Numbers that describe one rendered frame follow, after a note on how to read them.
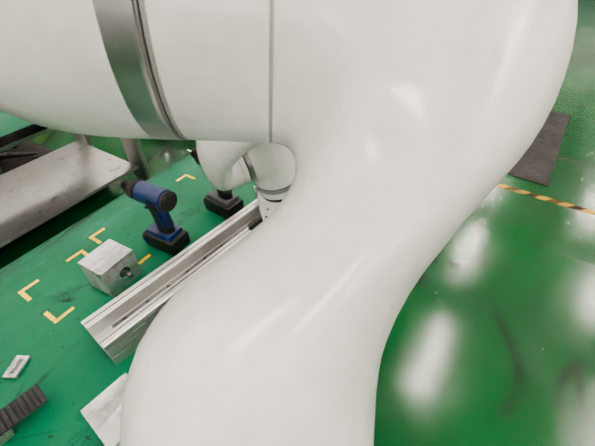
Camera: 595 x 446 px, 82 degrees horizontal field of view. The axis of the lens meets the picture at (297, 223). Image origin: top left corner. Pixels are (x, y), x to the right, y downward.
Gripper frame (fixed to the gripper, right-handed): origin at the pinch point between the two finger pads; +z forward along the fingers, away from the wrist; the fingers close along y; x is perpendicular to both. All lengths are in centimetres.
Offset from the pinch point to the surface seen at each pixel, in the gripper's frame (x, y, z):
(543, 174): 102, 207, 149
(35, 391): -13, -60, 7
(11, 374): -7, -68, 9
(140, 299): 3.0, -40.3, 9.9
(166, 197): 23.1, -28.1, -1.8
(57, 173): 169, -135, 71
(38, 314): 9, -68, 11
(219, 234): 18.6, -19.3, 12.7
